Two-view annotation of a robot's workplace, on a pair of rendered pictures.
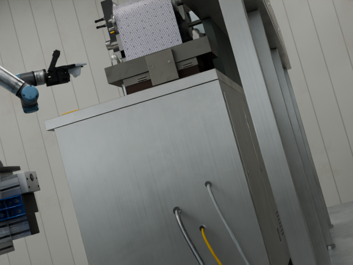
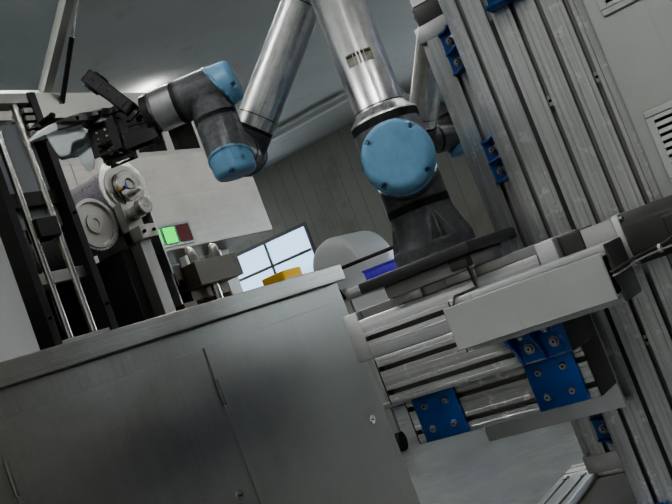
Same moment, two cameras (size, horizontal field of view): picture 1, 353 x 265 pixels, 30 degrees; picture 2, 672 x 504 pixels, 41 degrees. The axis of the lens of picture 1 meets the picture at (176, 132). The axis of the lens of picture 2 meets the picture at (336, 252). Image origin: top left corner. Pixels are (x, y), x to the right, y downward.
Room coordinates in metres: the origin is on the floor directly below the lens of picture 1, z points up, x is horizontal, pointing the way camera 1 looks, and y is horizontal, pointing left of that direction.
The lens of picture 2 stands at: (4.43, 1.33, 0.77)
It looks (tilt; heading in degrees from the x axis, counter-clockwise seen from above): 4 degrees up; 203
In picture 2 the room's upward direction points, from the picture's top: 21 degrees counter-clockwise
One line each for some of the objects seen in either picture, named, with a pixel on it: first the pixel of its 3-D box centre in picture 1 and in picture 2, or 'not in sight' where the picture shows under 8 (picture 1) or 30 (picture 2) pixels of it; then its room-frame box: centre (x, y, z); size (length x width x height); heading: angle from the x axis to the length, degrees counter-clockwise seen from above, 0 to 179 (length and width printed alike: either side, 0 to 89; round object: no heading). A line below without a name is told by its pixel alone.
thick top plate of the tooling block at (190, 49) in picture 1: (162, 62); (168, 291); (2.43, -0.02, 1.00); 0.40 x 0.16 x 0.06; 78
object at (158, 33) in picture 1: (152, 42); (130, 253); (2.56, 0.00, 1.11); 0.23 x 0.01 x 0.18; 78
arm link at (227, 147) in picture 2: (29, 100); (228, 147); (3.07, 0.63, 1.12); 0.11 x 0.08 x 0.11; 17
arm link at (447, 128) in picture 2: not in sight; (451, 135); (2.15, 0.78, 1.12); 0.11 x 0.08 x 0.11; 145
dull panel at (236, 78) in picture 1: (247, 77); not in sight; (3.62, -0.46, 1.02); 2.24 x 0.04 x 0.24; 168
